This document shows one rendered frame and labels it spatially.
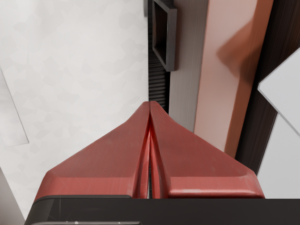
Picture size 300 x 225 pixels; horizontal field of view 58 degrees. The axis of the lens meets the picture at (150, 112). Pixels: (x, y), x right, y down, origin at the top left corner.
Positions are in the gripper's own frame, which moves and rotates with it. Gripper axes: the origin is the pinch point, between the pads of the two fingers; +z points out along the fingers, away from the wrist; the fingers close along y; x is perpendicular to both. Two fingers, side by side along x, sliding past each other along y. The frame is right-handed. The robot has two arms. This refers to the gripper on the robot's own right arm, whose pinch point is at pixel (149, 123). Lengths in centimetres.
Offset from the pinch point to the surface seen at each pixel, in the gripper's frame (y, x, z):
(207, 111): -4.1, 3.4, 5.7
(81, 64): 7.6, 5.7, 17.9
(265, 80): -6.5, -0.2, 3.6
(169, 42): -1.5, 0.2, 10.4
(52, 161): 13.3, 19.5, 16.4
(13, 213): 70, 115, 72
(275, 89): -7.3, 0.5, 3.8
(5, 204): 71, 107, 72
